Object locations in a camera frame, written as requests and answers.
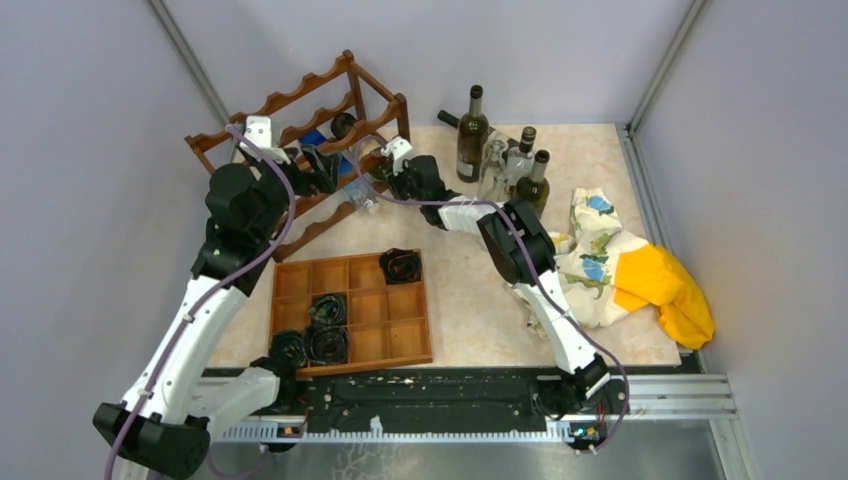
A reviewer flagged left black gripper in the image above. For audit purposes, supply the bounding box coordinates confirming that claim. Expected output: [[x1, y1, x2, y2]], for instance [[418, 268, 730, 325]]
[[245, 142, 340, 241]]

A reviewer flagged blue square glass bottle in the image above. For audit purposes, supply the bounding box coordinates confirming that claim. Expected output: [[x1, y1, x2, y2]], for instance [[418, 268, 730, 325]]
[[299, 130, 380, 214]]

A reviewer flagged dark wine bottle beige label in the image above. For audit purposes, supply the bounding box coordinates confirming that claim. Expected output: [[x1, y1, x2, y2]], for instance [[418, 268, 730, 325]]
[[330, 112, 386, 182]]

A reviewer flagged brown wooden wine rack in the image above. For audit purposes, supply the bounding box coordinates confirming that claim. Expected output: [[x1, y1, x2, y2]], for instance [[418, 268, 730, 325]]
[[185, 50, 411, 263]]

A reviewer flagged dark wine bottle grey label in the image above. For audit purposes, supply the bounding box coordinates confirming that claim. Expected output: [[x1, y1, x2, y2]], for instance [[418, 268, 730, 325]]
[[456, 85, 489, 183]]

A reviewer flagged wooden compartment tray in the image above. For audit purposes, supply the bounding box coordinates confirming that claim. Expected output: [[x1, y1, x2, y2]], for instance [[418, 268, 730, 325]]
[[268, 250, 433, 378]]

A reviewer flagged clear glass bottle front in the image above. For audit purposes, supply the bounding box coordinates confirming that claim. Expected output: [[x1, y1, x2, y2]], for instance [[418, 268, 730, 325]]
[[481, 173, 511, 203]]

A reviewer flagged clear glass bottle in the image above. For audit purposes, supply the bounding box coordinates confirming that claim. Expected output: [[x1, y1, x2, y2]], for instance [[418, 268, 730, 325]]
[[481, 173, 511, 203], [478, 139, 508, 198]]

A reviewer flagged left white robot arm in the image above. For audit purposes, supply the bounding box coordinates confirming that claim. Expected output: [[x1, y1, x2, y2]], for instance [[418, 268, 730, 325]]
[[93, 144, 323, 479]]

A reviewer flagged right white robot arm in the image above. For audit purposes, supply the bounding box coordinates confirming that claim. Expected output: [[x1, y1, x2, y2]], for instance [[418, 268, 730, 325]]
[[385, 153, 610, 412]]

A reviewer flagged lying green wine bottle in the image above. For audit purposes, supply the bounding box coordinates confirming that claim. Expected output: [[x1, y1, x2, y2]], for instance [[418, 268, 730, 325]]
[[437, 109, 521, 155]]

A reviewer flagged clear glass bottle back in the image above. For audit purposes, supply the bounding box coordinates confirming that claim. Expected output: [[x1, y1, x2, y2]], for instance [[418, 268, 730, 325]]
[[478, 139, 508, 198]]

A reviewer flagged dark green wine bottle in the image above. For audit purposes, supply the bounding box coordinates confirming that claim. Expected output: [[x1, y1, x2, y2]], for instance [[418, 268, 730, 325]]
[[513, 149, 550, 218]]

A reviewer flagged rolled tie orange pattern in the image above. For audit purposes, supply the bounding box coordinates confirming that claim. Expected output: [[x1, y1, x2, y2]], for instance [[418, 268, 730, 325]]
[[378, 248, 422, 285]]

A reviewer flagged rolled dark blue tie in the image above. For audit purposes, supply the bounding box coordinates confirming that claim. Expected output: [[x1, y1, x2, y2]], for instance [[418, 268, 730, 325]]
[[304, 325, 349, 366]]

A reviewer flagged rolled dark green tie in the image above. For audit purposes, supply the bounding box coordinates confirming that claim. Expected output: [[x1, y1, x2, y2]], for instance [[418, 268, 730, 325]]
[[268, 330, 307, 369]]

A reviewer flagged dinosaur print white cloth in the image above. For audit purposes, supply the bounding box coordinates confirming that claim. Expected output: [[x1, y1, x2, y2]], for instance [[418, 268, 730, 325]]
[[549, 188, 649, 330]]

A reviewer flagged yellow cloth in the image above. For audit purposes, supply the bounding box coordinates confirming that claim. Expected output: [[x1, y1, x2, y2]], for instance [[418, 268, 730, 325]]
[[613, 244, 715, 349]]

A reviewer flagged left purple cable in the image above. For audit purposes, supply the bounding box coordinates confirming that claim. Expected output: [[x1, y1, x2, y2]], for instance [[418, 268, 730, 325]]
[[104, 124, 297, 480]]

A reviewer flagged purple cable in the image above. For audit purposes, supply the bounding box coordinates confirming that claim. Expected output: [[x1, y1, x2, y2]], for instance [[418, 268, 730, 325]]
[[351, 132, 631, 455], [104, 124, 297, 480]]

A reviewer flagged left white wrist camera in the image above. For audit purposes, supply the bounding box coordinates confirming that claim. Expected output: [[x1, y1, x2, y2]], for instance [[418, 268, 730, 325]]
[[238, 115, 290, 164]]

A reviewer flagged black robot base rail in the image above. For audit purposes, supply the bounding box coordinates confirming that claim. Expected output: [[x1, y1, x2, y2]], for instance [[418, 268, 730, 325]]
[[192, 360, 737, 455]]

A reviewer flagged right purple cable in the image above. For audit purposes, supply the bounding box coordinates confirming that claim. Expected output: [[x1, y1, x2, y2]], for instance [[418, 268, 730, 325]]
[[351, 132, 631, 455]]

